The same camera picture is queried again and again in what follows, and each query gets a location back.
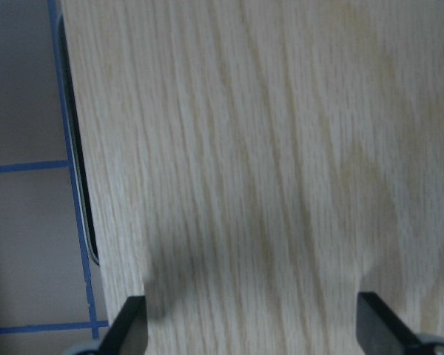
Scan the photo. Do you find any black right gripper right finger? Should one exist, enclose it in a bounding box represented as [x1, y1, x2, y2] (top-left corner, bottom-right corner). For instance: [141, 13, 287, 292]
[356, 292, 429, 355]

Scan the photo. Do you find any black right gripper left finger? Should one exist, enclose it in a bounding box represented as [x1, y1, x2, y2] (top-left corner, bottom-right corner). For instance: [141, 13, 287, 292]
[97, 295, 149, 355]

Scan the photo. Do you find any light wooden drawer cabinet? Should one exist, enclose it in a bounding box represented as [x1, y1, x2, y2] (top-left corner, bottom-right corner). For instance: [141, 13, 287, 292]
[61, 1, 444, 354]

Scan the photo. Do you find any brown paper mat blue grid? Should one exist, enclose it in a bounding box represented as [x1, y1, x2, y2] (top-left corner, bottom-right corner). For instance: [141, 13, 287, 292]
[0, 1, 107, 354]

